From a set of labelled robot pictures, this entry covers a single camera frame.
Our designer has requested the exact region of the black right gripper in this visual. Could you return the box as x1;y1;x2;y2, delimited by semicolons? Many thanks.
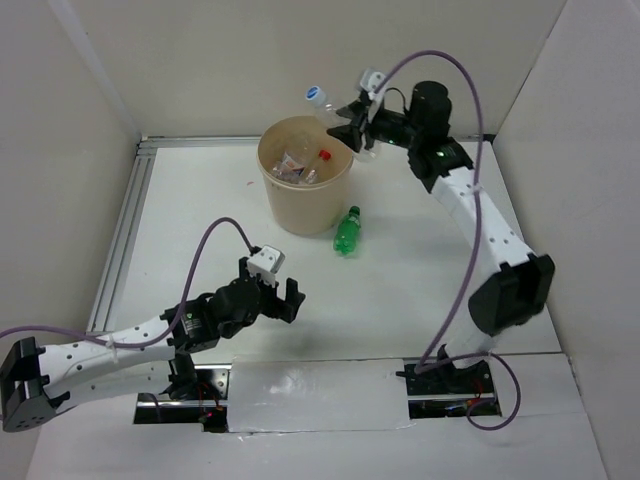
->
326;97;422;154

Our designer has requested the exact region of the crushed clear bottle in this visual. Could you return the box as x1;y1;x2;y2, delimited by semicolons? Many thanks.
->
305;85;380;162

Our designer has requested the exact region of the long red label bottle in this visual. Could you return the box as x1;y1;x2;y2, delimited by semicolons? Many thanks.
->
300;149;332;185

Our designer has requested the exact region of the clear bottle blue label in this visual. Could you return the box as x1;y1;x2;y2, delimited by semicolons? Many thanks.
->
271;152;306;181

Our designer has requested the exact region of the green plastic bottle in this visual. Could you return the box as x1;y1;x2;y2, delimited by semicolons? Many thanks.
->
333;206;361;256

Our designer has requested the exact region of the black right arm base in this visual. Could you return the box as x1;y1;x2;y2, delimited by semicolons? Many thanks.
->
395;361;501;420

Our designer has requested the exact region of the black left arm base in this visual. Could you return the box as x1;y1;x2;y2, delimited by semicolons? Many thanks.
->
133;357;231;434

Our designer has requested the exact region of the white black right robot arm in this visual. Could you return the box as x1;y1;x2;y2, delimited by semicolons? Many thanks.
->
327;81;555;392

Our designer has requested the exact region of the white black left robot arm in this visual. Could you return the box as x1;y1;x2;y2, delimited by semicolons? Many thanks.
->
1;258;305;433

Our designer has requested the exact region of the beige plastic bin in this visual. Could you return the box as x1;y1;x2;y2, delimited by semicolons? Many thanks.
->
257;116;354;236

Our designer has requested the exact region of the white foil cover sheet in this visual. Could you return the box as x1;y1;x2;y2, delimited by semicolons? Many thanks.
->
227;357;413;434

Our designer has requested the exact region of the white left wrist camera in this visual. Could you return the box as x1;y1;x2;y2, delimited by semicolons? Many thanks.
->
247;245;286;285

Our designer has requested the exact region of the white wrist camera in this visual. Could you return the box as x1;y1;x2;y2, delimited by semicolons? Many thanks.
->
356;67;386;100
247;245;286;285

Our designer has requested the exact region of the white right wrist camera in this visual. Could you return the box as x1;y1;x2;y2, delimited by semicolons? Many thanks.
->
356;67;386;100

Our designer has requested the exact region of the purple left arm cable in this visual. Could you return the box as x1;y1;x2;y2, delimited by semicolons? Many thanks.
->
0;216;256;424

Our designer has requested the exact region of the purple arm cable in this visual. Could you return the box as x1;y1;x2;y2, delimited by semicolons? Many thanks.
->
372;49;524;432
0;216;256;424

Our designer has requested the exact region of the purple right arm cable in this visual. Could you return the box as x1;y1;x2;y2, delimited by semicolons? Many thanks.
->
372;49;524;432

